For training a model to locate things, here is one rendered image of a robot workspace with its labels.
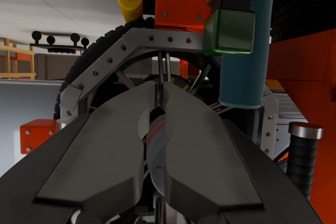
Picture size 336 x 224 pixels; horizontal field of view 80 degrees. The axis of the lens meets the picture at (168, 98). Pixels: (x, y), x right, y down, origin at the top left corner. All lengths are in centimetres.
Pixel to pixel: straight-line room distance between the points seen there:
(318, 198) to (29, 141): 84
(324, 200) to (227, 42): 71
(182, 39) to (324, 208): 67
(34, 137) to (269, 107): 58
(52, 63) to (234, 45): 1145
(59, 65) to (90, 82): 1095
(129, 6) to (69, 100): 26
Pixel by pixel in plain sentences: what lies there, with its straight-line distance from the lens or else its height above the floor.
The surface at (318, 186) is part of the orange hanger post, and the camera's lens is 85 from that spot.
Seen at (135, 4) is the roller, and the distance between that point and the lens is 52.
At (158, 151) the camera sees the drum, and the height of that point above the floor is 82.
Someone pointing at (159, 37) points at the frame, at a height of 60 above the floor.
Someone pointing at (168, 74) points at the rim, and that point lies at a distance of 59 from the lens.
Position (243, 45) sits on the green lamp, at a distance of 20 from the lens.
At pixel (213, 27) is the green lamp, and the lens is 20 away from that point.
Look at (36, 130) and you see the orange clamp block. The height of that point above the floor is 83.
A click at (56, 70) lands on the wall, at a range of 1150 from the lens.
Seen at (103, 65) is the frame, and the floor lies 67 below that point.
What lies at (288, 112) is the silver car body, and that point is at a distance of 120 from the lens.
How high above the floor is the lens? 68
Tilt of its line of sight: 7 degrees up
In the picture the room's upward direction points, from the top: 177 degrees counter-clockwise
